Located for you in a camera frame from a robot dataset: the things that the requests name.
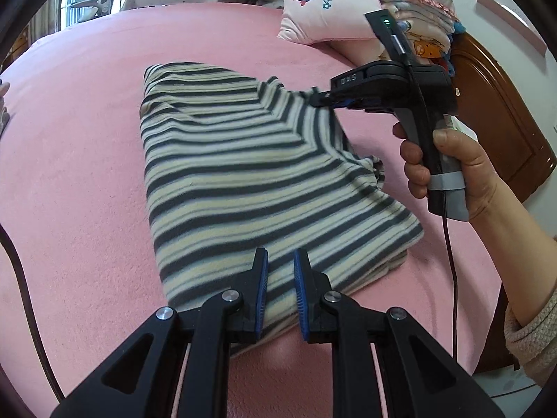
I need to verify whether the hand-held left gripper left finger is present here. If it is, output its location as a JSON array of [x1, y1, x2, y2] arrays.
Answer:
[[50, 247, 269, 418]]

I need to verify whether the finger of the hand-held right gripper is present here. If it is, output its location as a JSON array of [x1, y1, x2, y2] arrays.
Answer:
[[310, 88, 379, 113]]

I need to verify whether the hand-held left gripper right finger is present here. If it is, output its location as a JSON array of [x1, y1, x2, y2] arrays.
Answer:
[[293, 248, 505, 418]]

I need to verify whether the striped long-sleeve shirt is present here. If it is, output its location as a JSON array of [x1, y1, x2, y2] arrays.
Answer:
[[139, 62, 425, 345]]

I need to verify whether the person's right forearm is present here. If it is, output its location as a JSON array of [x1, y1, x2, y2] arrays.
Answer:
[[468, 192, 557, 388]]

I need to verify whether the person's right hand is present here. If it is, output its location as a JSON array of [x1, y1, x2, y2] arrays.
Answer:
[[393, 122, 510, 223]]

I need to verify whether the folded cartoon quilt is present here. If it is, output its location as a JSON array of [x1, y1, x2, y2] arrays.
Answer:
[[374, 0, 462, 79]]

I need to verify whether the white cartoon print pillow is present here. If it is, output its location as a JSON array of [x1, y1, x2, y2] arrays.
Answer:
[[277, 0, 384, 46]]

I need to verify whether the wooden headboard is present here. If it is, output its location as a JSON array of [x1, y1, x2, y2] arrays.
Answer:
[[448, 30, 547, 205]]

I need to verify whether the pink bed sheet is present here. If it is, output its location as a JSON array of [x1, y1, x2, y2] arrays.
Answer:
[[0, 2, 518, 418]]

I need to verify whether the beige folded knit sweater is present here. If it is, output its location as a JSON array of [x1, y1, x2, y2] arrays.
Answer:
[[0, 79, 11, 138]]

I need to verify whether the long pink wall shelf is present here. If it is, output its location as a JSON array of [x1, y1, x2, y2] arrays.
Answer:
[[472, 0, 547, 56]]

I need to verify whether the black cable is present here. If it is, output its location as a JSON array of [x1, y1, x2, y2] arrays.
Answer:
[[441, 213, 460, 360], [0, 222, 66, 403]]

